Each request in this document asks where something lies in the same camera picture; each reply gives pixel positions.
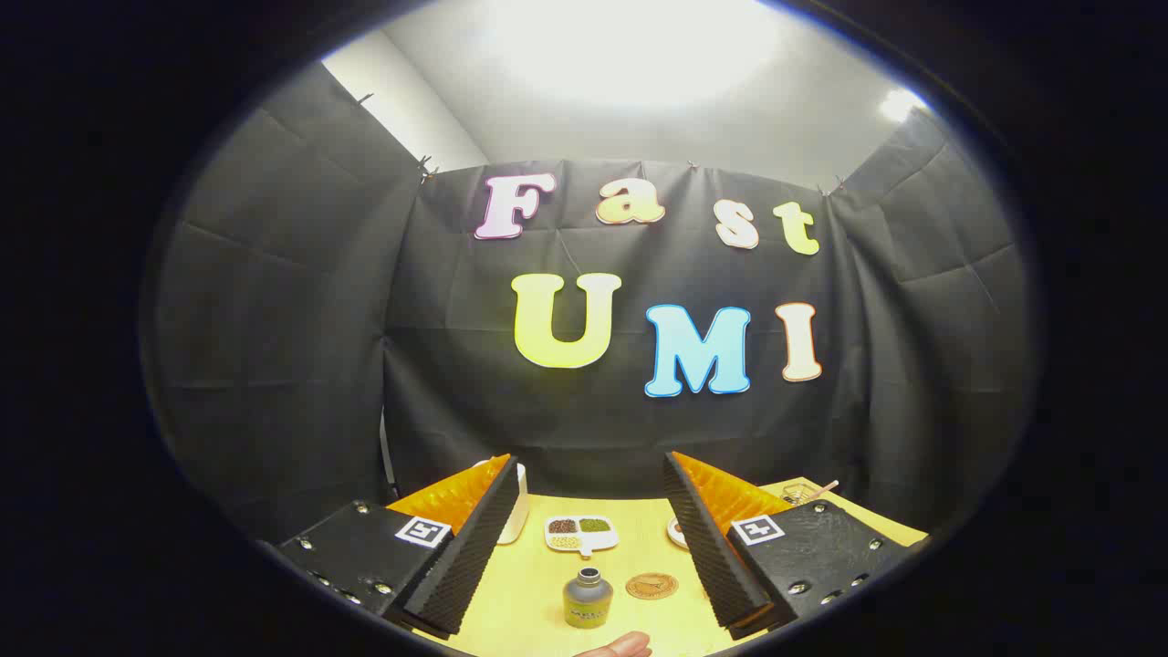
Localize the white toaster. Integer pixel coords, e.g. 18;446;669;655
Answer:
497;463;529;546

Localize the wooden table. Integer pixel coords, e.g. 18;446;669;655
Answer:
415;479;927;657

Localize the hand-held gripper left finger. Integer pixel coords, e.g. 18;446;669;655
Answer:
274;454;520;640

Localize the black backdrop cloth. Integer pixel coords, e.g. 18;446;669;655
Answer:
146;59;1037;548

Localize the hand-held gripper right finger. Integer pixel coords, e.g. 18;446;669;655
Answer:
663;451;913;641

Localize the silver green juice bottle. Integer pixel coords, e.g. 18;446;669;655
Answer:
563;566;614;630

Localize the white divided dish with beans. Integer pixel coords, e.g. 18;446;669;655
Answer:
545;515;619;558

